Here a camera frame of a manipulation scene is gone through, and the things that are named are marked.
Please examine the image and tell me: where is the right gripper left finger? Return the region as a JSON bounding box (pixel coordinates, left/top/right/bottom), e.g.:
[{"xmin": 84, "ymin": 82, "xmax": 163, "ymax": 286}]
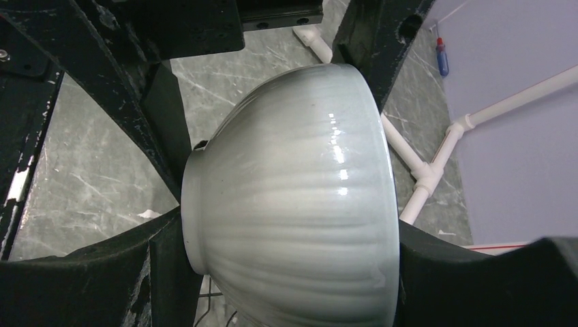
[{"xmin": 1, "ymin": 208, "xmax": 202, "ymax": 326}]

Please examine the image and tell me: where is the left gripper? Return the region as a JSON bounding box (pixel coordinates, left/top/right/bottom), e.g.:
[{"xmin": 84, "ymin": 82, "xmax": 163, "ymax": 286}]
[{"xmin": 1, "ymin": 1, "xmax": 323, "ymax": 260}]

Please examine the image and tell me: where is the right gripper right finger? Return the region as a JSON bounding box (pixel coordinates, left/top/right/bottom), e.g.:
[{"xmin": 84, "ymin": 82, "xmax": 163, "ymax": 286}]
[{"xmin": 394, "ymin": 222, "xmax": 577, "ymax": 326}]

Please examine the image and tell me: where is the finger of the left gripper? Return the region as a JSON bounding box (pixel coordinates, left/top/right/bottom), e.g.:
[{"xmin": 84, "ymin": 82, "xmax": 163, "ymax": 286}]
[{"xmin": 331, "ymin": 0, "xmax": 435, "ymax": 112}]

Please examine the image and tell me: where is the ribbed white bowl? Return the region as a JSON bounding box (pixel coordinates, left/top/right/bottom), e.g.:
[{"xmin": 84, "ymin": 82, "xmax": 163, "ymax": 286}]
[{"xmin": 181, "ymin": 64, "xmax": 400, "ymax": 326}]

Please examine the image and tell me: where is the red blue screwdriver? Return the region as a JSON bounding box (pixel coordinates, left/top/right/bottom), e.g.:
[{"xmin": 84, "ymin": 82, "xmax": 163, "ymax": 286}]
[{"xmin": 436, "ymin": 37, "xmax": 449, "ymax": 77}]

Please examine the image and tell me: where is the white PVC pipe frame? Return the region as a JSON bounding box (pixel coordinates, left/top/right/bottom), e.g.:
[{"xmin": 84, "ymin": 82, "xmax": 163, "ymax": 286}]
[{"xmin": 292, "ymin": 25, "xmax": 577, "ymax": 255}]

